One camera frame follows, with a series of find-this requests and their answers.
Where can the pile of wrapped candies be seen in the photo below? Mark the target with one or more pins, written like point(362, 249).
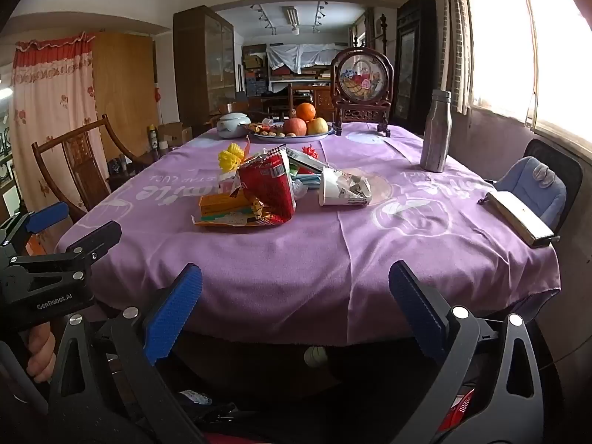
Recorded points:
point(261, 126)

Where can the pink floral curtain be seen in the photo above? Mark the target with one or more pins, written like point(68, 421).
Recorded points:
point(51, 115)

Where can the cardboard box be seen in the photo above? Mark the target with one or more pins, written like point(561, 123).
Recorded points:
point(173, 134)

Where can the checkered window curtain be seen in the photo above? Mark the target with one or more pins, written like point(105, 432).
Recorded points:
point(455, 32)

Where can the dark glass door cabinet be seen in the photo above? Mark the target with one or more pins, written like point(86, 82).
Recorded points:
point(189, 69)

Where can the window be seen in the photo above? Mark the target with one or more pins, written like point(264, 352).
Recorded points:
point(508, 32)

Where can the curved wooden armchair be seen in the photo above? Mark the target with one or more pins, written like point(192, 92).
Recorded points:
point(81, 162)

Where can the blue face mask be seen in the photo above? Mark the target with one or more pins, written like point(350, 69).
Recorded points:
point(311, 180)

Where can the clear round plastic sheet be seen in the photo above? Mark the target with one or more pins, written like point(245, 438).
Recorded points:
point(381, 187)

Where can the yellow capped spray can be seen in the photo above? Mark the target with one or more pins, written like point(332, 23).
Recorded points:
point(151, 138)

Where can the orange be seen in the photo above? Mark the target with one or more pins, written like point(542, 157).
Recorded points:
point(306, 112)

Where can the light wooden wardrobe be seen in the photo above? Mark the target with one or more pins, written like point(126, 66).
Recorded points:
point(125, 97)

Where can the blue seat cushion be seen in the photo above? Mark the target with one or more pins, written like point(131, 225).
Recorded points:
point(532, 180)

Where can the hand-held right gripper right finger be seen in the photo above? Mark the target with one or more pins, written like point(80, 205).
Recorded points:
point(416, 314)

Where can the orange carton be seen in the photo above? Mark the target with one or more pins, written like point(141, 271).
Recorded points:
point(222, 203)

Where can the dark carved cabinet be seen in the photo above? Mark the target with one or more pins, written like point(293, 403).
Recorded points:
point(414, 64)

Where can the pale blue ceramic pot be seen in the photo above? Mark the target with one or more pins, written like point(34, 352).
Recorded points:
point(231, 125)

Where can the printed paper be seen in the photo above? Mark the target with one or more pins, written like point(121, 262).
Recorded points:
point(356, 187)

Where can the red snack bag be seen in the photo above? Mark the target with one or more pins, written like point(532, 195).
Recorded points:
point(268, 185)

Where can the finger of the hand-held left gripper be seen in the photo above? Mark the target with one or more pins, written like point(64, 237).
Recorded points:
point(46, 217)
point(92, 240)

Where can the purple printed tablecloth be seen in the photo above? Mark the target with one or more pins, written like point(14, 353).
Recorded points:
point(300, 263)

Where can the yellow apple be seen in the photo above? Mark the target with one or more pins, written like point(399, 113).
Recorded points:
point(318, 126)

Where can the ceiling track light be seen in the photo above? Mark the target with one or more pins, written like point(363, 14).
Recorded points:
point(264, 18)
point(319, 16)

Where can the blue fruit plate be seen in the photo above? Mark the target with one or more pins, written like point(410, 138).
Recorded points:
point(319, 135)

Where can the black chair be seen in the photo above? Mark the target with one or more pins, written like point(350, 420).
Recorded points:
point(569, 171)

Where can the cluttered storage shelf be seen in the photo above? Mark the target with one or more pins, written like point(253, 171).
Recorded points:
point(256, 83)

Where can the green snack packet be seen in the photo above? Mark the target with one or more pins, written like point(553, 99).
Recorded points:
point(300, 172)

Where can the round embroidered table screen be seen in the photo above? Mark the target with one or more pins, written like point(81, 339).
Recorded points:
point(363, 78)

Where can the red apple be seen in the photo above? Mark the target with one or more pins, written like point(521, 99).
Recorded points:
point(295, 127)

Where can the pile of walnuts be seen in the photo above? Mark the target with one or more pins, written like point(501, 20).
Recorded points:
point(273, 134)

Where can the fluorescent ceiling lamp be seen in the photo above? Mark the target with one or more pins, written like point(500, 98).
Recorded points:
point(291, 18)

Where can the stainless steel bottle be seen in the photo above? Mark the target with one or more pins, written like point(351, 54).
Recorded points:
point(434, 138)

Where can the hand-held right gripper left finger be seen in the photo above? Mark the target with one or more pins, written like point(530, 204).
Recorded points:
point(173, 314)

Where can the person's left hand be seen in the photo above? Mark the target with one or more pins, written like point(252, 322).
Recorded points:
point(40, 354)

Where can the yellow flower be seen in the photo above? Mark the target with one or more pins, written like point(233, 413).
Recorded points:
point(230, 158)

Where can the dark wooden chair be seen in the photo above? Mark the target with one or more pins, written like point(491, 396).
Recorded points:
point(305, 95)

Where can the white cover cloth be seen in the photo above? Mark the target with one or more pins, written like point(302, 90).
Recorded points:
point(300, 55)

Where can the white paper cup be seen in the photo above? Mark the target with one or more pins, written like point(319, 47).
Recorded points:
point(330, 189)

